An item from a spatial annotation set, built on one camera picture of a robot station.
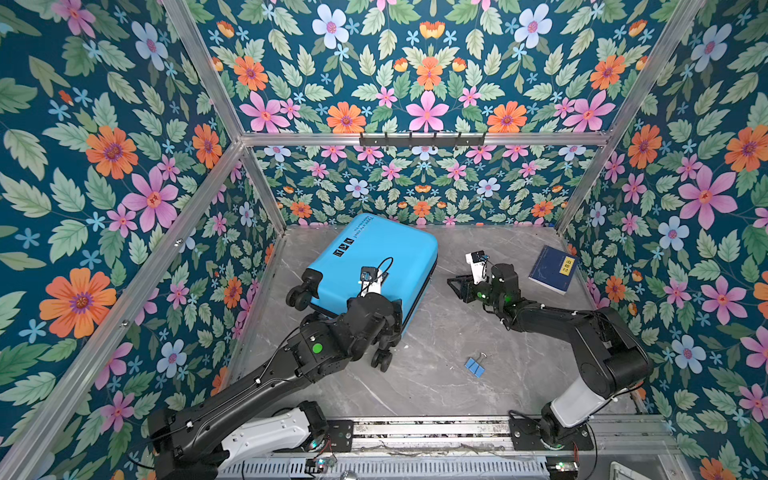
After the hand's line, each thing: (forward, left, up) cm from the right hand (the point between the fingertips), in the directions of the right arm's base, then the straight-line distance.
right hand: (453, 277), depth 91 cm
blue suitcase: (+3, +14, +6) cm, 15 cm away
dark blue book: (+12, -39, -11) cm, 42 cm away
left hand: (-17, +17, +17) cm, 30 cm away
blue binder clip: (-24, -5, -11) cm, 26 cm away
